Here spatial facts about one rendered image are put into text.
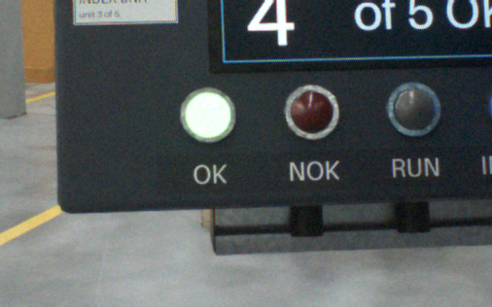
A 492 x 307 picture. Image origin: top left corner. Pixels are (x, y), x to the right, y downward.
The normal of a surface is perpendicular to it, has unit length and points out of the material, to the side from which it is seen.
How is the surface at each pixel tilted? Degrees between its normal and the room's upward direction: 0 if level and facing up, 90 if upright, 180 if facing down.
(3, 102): 90
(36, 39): 90
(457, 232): 90
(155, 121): 75
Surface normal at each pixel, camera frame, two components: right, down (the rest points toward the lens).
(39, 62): -0.36, 0.17
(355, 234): 0.06, 0.17
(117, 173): 0.05, -0.09
